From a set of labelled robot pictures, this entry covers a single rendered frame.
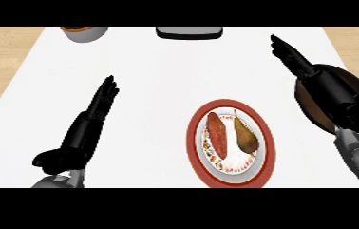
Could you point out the dark brown pan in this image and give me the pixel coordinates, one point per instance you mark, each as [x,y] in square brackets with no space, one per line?
[314,110]

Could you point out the grey pot with orange contents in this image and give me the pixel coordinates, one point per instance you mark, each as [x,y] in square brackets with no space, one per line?
[85,33]

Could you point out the brown green pear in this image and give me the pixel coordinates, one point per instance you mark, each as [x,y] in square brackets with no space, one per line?
[244,136]

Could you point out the reddish brown sweet potato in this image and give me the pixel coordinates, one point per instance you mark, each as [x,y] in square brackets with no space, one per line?
[218,134]

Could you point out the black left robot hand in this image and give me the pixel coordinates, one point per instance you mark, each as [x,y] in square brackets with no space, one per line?
[85,134]

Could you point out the grey black flat appliance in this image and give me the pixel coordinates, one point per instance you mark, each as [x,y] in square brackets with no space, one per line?
[190,32]

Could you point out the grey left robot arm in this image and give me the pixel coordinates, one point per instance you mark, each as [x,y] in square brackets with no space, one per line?
[61,179]

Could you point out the white placemat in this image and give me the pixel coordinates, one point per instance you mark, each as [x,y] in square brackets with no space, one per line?
[154,90]

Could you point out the red rimmed patterned plate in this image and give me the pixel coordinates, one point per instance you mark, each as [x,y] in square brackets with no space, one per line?
[231,144]

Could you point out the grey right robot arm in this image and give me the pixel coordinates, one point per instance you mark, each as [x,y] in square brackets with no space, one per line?
[348,147]

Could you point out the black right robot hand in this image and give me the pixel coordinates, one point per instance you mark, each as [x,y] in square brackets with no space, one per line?
[327,87]

